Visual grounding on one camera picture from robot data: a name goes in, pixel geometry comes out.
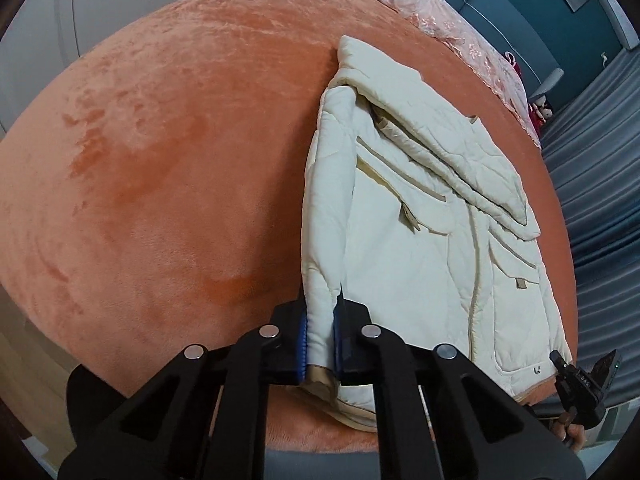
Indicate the cream quilted jacket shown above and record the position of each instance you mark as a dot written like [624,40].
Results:
[411,209]

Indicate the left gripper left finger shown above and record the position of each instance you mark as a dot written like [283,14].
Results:
[201,416]

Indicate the blue upholstered headboard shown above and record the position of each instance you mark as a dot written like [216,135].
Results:
[506,29]

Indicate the white wardrobe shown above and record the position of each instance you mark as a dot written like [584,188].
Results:
[46,36]

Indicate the operator hand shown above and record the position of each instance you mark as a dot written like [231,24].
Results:
[571,434]

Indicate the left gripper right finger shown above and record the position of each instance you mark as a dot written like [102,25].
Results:
[438,415]

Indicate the pink floral quilt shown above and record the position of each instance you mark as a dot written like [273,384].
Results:
[439,20]

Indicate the blue-grey curtain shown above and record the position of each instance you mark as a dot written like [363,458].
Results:
[591,150]

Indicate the red plush doll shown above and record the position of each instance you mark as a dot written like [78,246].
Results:
[539,115]

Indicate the orange plush bed cover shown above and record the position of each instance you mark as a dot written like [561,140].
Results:
[152,194]

